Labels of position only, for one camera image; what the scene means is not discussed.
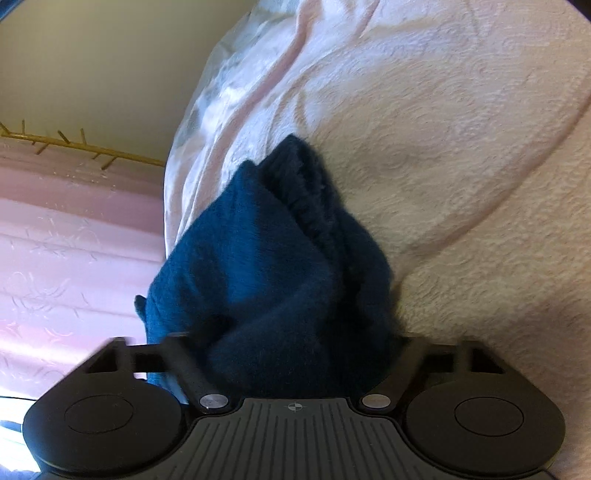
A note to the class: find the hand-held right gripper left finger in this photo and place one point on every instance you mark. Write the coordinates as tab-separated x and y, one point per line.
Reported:
184	364

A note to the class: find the pink bedspread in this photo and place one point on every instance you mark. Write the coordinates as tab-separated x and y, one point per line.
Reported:
461	161

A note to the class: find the pink patterned curtain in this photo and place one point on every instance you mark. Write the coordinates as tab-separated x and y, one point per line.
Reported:
69	240

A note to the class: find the blue knit sweater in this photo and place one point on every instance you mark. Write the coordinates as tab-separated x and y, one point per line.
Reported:
277	277

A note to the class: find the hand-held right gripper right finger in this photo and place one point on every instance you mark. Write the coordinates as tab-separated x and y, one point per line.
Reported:
411	364

